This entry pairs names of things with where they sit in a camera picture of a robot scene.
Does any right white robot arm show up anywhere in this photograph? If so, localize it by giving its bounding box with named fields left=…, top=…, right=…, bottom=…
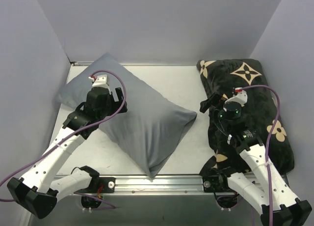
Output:
left=200, top=90, right=312, bottom=226

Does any grey pillowcase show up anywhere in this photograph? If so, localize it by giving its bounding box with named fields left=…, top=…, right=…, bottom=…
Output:
left=56, top=53, right=197, bottom=177

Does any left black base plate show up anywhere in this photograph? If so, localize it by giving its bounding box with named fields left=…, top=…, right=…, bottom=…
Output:
left=82, top=177, right=116, bottom=194

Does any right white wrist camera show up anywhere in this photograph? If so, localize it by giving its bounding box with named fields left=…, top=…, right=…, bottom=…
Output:
left=223, top=87, right=248, bottom=107

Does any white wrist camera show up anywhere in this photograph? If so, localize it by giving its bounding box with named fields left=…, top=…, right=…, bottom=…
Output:
left=88, top=75, right=109, bottom=89
left=223, top=87, right=248, bottom=107

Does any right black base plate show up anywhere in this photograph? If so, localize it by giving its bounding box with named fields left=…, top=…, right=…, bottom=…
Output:
left=202, top=174, right=234, bottom=193

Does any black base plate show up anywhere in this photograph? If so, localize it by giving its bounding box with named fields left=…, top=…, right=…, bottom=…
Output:
left=82, top=177, right=116, bottom=194
left=202, top=174, right=234, bottom=193

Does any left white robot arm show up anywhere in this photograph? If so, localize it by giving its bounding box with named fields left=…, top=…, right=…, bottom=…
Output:
left=7, top=86, right=127, bottom=219

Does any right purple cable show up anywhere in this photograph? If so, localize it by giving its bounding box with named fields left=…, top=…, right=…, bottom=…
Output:
left=241, top=85, right=282, bottom=226

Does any aluminium front rail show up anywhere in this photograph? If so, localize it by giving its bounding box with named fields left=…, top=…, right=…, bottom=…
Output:
left=51, top=175, right=290, bottom=195

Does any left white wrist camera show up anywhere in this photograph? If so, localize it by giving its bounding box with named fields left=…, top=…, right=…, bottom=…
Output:
left=88, top=75, right=109, bottom=89

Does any black floral plush pillow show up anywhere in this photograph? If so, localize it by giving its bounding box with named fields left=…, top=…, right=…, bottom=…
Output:
left=196, top=59, right=294, bottom=175

